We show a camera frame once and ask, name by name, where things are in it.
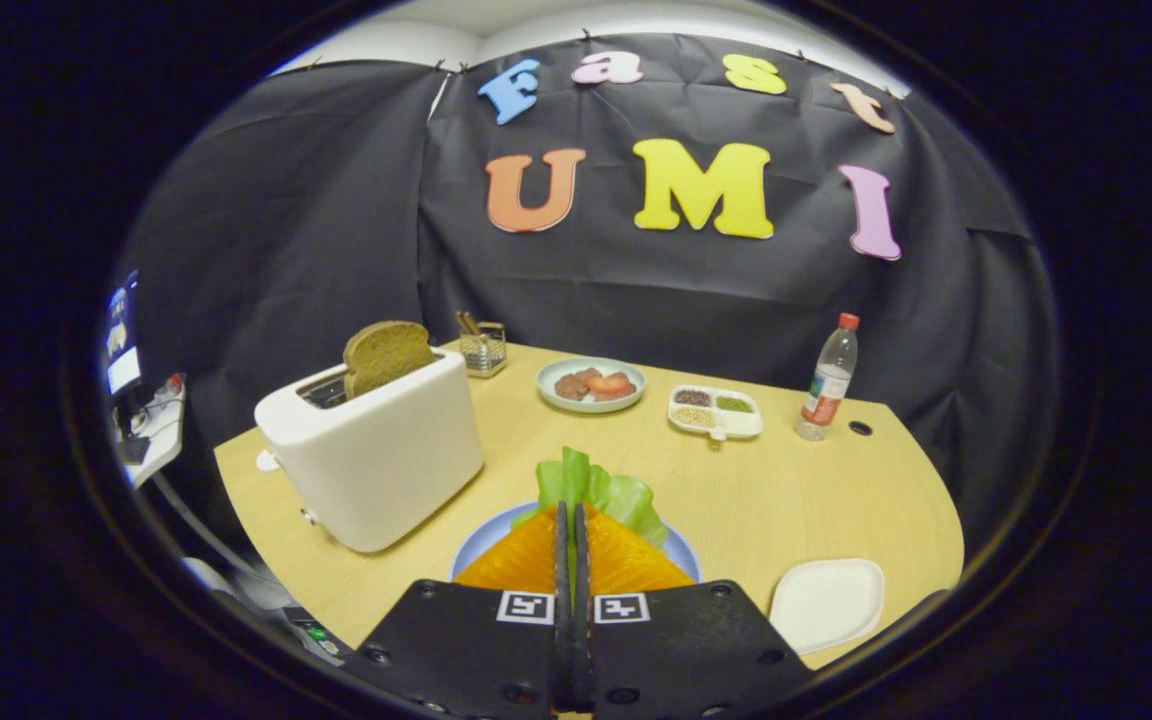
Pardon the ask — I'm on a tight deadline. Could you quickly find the clear red-capped water bottle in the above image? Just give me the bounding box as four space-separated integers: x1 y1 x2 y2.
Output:
794 312 861 442

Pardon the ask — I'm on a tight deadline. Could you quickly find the green lettuce leaf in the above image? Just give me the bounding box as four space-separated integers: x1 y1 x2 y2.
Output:
534 447 670 549

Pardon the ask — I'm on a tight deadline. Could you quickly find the white divided seasoning dish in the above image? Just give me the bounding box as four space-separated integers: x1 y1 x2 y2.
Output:
667 385 765 443

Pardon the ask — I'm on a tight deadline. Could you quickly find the dark device with green light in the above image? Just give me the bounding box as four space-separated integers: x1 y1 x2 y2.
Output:
281 605 349 666

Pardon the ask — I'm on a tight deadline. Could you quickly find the white side desk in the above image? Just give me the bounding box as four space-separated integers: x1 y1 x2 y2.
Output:
116 375 187 491

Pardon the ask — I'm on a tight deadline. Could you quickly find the brown bread slice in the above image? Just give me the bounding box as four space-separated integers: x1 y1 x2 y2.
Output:
343 320 437 401

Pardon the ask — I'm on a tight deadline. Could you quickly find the white toaster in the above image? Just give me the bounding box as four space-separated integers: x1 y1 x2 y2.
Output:
254 347 485 554

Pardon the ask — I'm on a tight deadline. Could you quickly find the black backdrop cloth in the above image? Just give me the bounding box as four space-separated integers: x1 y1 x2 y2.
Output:
111 32 1062 561

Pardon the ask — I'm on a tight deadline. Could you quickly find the computer monitor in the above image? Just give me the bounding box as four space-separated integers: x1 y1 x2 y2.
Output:
104 270 142 396

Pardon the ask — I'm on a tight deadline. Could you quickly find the pale green round plate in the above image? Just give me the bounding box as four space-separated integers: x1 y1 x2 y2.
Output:
536 357 647 415

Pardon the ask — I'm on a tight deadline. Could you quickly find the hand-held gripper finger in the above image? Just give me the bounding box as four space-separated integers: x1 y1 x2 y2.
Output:
574 503 817 720
341 500 577 720

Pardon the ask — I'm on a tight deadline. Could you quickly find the wire mesh utensil basket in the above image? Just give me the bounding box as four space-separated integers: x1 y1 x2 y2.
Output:
458 320 509 379

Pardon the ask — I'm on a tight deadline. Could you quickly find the white square plate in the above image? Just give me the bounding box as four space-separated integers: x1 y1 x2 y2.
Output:
768 558 886 657

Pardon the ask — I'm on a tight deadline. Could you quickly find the blue round plate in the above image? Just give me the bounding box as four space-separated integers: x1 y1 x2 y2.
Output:
449 500 703 584

